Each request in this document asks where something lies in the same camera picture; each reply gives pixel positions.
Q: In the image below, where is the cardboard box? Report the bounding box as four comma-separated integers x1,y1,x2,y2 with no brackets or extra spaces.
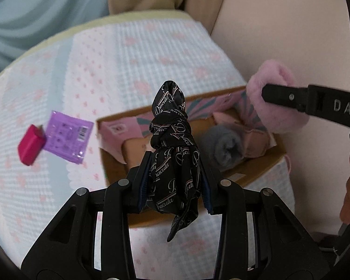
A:
96,86,288,228

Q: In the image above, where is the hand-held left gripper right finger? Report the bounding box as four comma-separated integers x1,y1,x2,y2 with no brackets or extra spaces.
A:
198,160,330,280

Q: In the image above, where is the pink fluffy scrunchie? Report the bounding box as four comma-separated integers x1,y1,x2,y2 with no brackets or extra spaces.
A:
246,60,310,133

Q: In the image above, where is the pink beige bow pouch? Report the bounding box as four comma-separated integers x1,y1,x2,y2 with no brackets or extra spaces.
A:
213,111,276,159

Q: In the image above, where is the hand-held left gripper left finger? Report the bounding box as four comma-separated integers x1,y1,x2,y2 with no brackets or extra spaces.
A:
21,151,152,280

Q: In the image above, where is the grey sock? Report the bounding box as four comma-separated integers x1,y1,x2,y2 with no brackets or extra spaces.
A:
203,125,245,172

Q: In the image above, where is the light blue hanging cloth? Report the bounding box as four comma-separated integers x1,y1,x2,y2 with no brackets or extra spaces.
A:
0,0,110,73

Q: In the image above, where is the magenta small box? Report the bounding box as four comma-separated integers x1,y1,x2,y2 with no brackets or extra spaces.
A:
17,124,46,166

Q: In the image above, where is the black printed scrunchie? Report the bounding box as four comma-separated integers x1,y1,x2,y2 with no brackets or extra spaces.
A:
149,80,202,242

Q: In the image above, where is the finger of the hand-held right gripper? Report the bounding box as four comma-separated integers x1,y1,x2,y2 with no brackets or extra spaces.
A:
261,83,310,114

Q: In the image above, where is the purple plastic packet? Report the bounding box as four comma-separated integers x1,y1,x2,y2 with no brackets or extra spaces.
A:
42,110,94,164

